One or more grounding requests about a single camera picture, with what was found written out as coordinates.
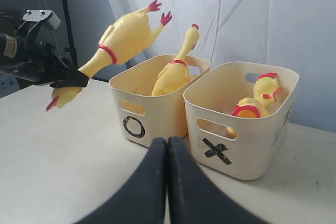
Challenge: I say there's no cream bin marked O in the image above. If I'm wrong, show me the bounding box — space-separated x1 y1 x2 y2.
109 54 211 147

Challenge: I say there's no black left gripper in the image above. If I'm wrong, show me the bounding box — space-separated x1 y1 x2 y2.
1 33 89 88

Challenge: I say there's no yellow rubber chicken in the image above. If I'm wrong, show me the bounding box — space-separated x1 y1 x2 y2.
45 0 173 112
151 24 200 97

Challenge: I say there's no headless yellow chicken body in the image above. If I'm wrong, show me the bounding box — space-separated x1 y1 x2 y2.
225 97 271 140

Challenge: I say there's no yellow rubber chicken front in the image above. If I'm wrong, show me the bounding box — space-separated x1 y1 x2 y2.
151 24 200 97

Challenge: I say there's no detached yellow chicken head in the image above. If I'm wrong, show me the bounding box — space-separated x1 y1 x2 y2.
253 72 282 108

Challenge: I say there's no blue-grey backdrop curtain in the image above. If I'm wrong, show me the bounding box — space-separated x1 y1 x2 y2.
84 0 335 132

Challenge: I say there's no cream bin marked X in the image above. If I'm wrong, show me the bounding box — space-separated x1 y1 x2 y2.
183 61 299 180

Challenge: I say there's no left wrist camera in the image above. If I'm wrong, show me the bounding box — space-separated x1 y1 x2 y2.
16 9 61 39

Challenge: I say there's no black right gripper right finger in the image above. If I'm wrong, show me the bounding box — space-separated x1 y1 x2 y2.
167 137 265 224

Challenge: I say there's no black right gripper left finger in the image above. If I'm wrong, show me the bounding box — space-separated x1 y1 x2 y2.
77 138 167 224

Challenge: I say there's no black stand pole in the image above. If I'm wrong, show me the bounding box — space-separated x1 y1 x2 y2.
61 0 78 68

